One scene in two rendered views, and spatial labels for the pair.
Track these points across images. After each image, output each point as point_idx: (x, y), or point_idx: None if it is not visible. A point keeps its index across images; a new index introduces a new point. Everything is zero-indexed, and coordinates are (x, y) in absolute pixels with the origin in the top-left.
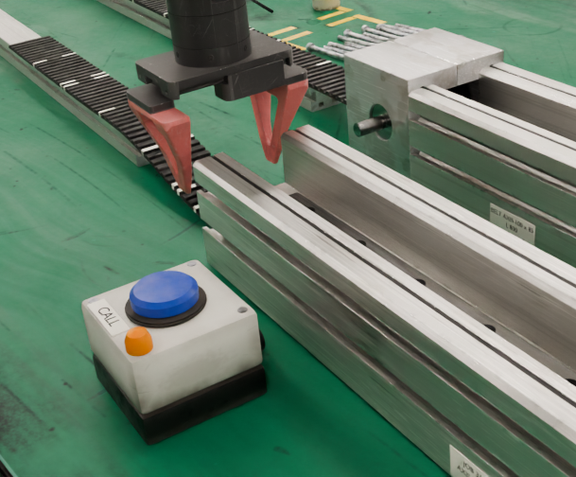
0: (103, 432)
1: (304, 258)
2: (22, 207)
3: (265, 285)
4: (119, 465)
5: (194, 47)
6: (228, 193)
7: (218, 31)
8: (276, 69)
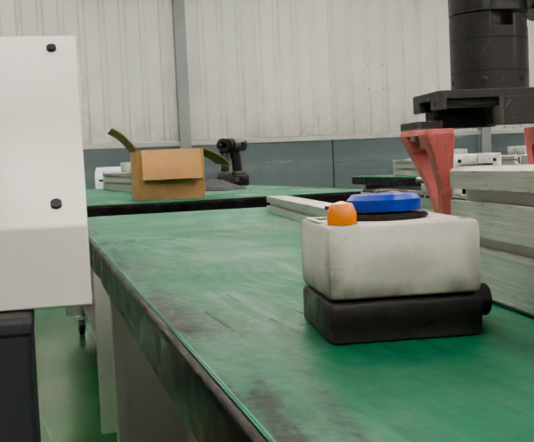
0: (291, 338)
1: None
2: (290, 267)
3: (504, 263)
4: (295, 350)
5: (469, 69)
6: (478, 173)
7: (494, 53)
8: None
